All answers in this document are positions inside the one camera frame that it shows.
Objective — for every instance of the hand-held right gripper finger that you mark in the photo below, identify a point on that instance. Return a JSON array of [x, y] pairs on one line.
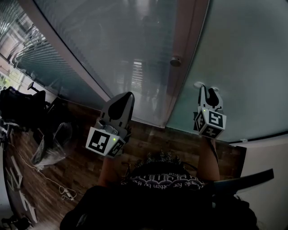
[[217, 102], [202, 98]]

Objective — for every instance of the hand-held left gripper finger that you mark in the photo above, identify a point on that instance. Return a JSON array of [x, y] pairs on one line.
[[105, 110], [130, 112]]

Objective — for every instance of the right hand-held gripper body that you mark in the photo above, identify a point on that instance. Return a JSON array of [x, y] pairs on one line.
[[213, 122]]

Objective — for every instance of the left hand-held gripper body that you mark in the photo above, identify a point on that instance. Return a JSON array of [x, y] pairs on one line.
[[99, 141]]

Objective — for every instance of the frosted glass door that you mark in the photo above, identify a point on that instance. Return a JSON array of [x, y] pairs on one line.
[[243, 56]]

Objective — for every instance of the person's right forearm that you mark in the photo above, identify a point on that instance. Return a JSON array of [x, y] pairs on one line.
[[207, 161]]

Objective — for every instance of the person's left forearm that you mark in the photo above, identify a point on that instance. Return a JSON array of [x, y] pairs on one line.
[[111, 170]]

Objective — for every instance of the round metal knob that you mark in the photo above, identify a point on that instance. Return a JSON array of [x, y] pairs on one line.
[[175, 61]]

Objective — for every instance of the clear plastic bag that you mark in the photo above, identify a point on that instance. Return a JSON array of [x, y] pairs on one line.
[[51, 146]]

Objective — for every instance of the person's patterned skirt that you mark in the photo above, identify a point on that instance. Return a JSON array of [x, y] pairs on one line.
[[162, 158]]

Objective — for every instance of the frosted glass partition panel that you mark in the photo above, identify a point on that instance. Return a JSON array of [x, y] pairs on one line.
[[117, 45]]

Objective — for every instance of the glass partition panel with blinds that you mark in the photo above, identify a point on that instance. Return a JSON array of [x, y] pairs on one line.
[[45, 63]]

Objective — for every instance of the person's black printed shirt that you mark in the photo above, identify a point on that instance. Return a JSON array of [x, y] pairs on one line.
[[146, 206]]

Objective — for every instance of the black office chair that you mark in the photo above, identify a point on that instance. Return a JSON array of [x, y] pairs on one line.
[[18, 105]]

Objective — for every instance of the white metal rack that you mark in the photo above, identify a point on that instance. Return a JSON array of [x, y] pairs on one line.
[[32, 214]]

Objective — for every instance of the grey partition post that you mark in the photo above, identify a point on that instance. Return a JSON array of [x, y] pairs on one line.
[[57, 45]]

